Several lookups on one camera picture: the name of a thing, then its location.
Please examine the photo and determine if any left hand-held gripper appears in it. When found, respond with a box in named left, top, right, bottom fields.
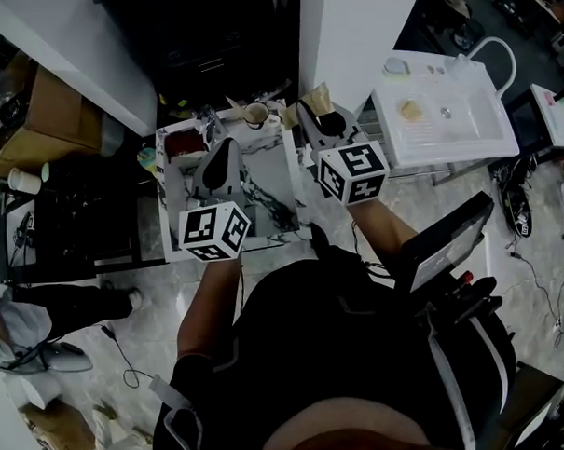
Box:
left=172, top=136, right=254, bottom=264

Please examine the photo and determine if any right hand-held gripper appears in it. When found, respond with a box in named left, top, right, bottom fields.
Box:
left=296, top=97, right=392, bottom=209

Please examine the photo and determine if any person's right forearm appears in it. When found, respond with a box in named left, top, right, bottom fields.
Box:
left=345, top=197, right=421, bottom=269

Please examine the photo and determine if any person's left forearm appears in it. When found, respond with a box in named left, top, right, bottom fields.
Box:
left=172, top=255, right=248, bottom=363

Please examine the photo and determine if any white paper cup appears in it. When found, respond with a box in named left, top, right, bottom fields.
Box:
left=5, top=165, right=45, bottom=196

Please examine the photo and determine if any marble pattern sink stand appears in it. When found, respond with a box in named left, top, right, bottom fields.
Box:
left=153, top=95, right=313, bottom=266

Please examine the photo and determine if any dark red cloth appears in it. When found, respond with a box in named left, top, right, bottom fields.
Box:
left=164, top=129, right=208, bottom=158

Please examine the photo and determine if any chrome faucet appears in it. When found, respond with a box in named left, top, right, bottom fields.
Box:
left=199, top=106, right=227, bottom=145

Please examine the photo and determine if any yellow green bottle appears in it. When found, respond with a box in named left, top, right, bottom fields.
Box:
left=135, top=146, right=159, bottom=173

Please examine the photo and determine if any yellow sponge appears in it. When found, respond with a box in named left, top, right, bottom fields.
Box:
left=397, top=98, right=424, bottom=122

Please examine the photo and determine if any pale soap dish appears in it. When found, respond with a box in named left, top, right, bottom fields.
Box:
left=382, top=56, right=410, bottom=79

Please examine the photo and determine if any person's black shoe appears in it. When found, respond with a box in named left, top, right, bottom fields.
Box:
left=309, top=221, right=334, bottom=254

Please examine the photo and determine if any white sink table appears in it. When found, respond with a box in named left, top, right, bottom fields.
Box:
left=352, top=44, right=523, bottom=190

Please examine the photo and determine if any black cabinet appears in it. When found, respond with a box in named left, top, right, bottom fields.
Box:
left=103, top=0, right=307, bottom=116

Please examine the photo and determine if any black desk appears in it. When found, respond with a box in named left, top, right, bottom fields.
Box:
left=0, top=153, right=170, bottom=287

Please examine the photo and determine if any black monitor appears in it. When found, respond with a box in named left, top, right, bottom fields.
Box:
left=396, top=190, right=500, bottom=295

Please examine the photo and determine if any large open cardboard box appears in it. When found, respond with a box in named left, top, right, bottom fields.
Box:
left=0, top=63, right=109, bottom=178

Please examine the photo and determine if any white curved faucet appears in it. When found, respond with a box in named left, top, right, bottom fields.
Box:
left=459, top=34, right=519, bottom=99

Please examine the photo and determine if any person's black clothing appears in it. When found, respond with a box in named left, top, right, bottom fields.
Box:
left=143, top=250, right=522, bottom=450

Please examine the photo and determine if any black backpack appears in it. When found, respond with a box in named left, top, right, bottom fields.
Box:
left=497, top=160, right=536, bottom=239

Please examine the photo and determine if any white table with black legs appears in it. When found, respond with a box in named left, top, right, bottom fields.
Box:
left=505, top=81, right=564, bottom=165

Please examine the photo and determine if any small cardboard box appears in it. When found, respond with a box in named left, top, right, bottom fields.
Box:
left=17, top=396, right=98, bottom=450

